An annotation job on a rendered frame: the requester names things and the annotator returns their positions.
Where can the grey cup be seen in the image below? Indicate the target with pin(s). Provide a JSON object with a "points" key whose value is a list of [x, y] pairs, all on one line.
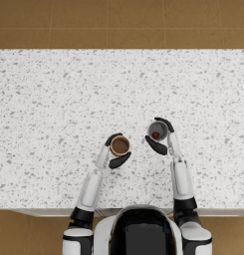
{"points": [[157, 130]]}

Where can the red berry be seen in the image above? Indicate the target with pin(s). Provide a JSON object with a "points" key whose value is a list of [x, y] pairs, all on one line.
{"points": [[155, 135]]}

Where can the brown cup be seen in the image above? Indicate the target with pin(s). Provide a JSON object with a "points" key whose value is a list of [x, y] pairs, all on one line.
{"points": [[120, 145]]}

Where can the dark round robot body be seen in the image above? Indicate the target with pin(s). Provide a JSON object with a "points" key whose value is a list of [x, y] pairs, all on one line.
{"points": [[140, 232]]}

